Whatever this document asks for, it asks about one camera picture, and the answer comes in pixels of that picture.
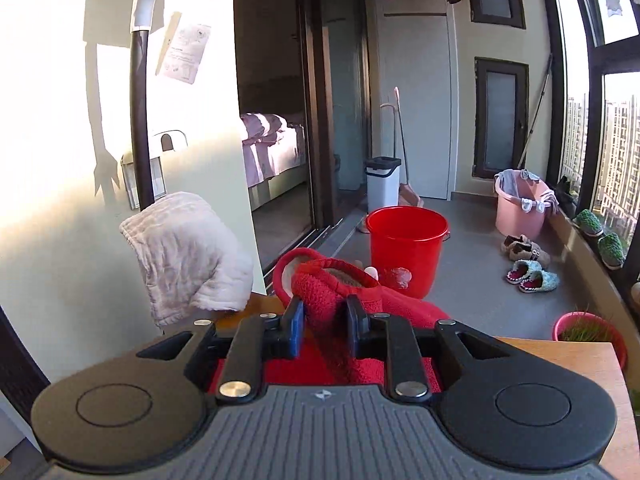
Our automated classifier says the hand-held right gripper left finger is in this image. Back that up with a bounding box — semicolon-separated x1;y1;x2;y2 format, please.
136;296;306;407

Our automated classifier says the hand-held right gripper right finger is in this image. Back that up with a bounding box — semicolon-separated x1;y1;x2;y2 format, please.
345;294;506;403

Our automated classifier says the red fleece garment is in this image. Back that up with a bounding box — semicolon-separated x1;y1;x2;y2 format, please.
207;247;453;396

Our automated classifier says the red plastic bucket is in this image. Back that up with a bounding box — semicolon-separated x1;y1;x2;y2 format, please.
365;206;450;300

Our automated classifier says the white folded cloth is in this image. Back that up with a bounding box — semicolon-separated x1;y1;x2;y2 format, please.
119;191;255;329

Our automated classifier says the white bin with black lid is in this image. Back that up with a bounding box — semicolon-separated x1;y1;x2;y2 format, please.
364;156;402;208

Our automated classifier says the bed with pink bedding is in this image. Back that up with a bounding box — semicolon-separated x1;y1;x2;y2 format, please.
240;112;308;211

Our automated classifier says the brown slipper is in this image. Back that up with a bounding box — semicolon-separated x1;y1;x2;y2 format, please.
510;240;552;268
501;234;536;257

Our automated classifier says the pink plastic tub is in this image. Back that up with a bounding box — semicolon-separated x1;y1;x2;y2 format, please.
494;170;557;238

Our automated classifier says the grey cloth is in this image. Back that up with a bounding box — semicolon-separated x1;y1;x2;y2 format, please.
496;169;543;197

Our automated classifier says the dark sliding glass door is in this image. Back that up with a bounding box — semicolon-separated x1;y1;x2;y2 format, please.
295;0;375;233

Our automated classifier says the white door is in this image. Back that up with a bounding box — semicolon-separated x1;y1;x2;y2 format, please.
377;10;458;201

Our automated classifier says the pink pot with grass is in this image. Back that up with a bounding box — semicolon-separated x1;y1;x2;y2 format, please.
552;311;628;371

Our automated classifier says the tall dark framed window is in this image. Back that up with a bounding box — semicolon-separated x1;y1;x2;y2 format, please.
474;57;530;181

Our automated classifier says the white appliance with black pole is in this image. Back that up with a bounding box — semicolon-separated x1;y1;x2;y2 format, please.
129;0;167;211

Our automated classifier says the leaning mop pole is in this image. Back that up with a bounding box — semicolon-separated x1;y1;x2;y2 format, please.
517;52;555;171

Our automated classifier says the white paper tag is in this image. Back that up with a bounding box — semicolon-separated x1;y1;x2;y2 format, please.
156;10;212;83

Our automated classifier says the large balcony window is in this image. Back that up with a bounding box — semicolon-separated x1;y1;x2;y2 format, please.
537;0;640;281

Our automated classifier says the broom with pink handle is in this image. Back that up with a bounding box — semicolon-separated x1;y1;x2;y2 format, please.
391;86;425;209

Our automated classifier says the wall socket with cover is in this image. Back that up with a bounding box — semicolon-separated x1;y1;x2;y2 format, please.
120;130;188;211

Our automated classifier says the hooked mop handle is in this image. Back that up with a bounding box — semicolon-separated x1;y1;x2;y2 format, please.
379;103;398;160

